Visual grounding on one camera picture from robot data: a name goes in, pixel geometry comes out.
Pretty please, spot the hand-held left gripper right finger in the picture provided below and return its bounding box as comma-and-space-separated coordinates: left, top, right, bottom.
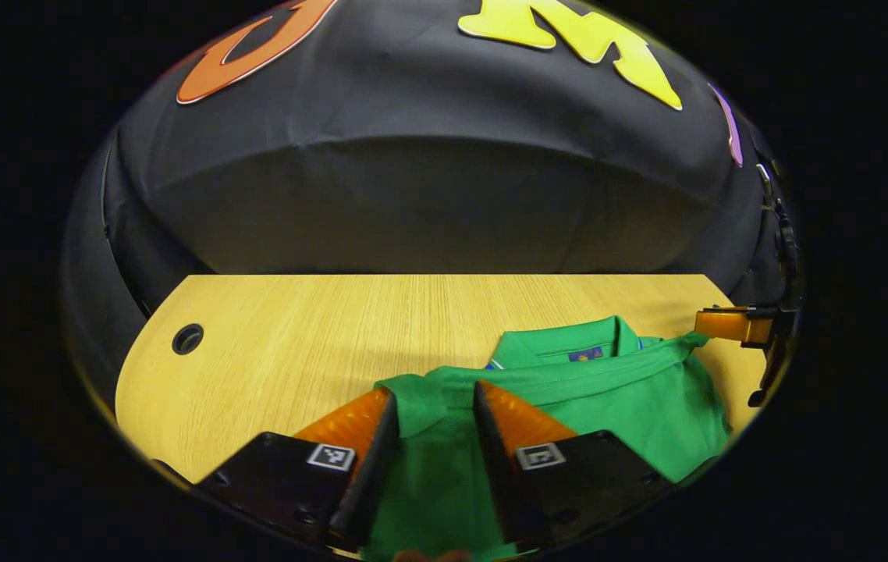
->
473, 380, 676, 549

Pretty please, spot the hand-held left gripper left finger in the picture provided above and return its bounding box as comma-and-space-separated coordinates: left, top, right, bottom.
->
194, 386, 400, 551

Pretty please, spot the green T-shirt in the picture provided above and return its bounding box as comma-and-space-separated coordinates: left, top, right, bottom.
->
362, 315, 732, 562

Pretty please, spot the black backdrop cloth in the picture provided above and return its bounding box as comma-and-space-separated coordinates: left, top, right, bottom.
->
62, 0, 800, 407

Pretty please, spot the black table cable grommet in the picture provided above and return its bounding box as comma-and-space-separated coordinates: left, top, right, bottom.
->
172, 323, 204, 356

